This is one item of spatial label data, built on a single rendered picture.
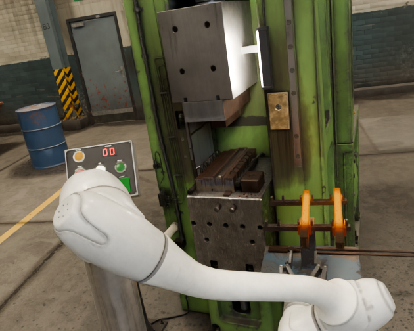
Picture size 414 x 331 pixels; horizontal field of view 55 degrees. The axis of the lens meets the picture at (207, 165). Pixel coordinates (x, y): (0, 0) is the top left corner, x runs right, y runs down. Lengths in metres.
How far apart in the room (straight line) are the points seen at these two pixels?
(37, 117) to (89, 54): 2.76
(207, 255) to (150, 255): 1.38
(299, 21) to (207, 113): 0.55
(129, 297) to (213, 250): 1.15
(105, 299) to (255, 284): 0.33
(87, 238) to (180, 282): 0.20
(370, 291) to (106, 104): 7.98
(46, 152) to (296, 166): 4.84
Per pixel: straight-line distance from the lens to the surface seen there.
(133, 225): 0.68
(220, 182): 1.90
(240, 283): 0.82
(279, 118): 1.84
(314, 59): 1.79
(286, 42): 1.80
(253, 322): 2.30
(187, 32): 1.78
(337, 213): 1.55
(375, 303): 0.94
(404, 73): 7.97
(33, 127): 6.22
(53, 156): 6.31
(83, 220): 0.66
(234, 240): 1.96
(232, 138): 2.33
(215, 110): 1.79
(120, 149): 2.01
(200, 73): 1.78
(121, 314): 0.95
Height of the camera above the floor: 1.69
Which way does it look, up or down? 20 degrees down
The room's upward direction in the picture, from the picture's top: 9 degrees counter-clockwise
